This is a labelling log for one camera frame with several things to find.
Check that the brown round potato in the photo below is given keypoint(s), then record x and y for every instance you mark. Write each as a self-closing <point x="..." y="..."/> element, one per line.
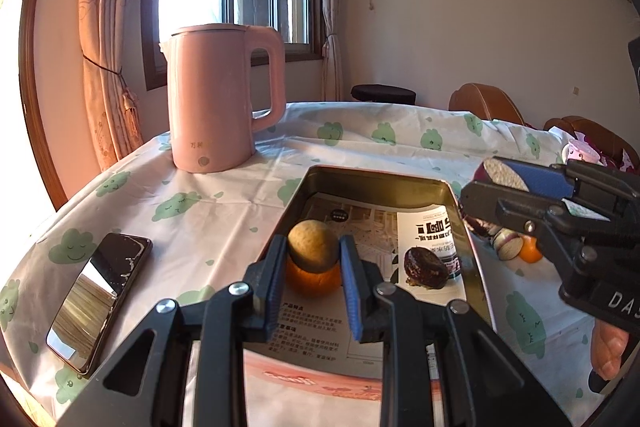
<point x="313" y="246"/>

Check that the black smartphone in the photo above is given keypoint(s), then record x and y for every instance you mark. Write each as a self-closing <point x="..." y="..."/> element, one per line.
<point x="79" y="328"/>

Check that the small orange tangerine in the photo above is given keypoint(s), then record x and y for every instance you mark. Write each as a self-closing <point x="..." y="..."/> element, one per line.
<point x="529" y="251"/>

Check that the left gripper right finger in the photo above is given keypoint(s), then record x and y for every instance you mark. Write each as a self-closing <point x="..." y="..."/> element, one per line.
<point x="449" y="348"/>

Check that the white green cloud tablecloth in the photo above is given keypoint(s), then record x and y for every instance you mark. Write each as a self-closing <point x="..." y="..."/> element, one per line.
<point x="206" y="228"/>

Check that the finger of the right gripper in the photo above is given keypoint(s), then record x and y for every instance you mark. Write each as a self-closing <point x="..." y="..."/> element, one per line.
<point x="589" y="190"/>
<point x="520" y="211"/>

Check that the pink cartoon mug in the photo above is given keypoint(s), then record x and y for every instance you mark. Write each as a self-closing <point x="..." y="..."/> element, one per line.
<point x="582" y="151"/>

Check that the large orange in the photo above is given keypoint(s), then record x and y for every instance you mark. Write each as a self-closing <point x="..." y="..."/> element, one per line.
<point x="312" y="285"/>

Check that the printed paper leaflet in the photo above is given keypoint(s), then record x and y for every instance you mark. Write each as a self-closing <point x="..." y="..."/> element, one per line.
<point x="314" y="333"/>

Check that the cut purple fruit half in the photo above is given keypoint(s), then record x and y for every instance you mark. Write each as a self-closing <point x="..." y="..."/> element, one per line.
<point x="494" y="170"/>
<point x="507" y="244"/>

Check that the rectangular metal tin box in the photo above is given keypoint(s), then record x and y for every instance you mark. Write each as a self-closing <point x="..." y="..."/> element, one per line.
<point x="377" y="189"/>

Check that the brown wooden chair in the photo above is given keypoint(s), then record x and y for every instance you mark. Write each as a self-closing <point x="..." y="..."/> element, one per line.
<point x="614" y="149"/>
<point x="485" y="102"/>

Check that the pink electric kettle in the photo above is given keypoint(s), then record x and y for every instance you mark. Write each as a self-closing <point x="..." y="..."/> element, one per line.
<point x="211" y="119"/>

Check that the left peach curtain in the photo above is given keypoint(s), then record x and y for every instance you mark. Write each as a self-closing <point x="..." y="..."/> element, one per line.
<point x="112" y="111"/>

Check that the right hand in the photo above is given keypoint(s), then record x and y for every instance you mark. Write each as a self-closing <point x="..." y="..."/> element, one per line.
<point x="608" y="344"/>

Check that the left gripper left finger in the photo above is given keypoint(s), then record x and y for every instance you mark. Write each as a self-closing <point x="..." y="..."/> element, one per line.
<point x="143" y="383"/>

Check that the black round stool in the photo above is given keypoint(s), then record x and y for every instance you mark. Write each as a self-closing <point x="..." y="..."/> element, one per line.
<point x="381" y="93"/>

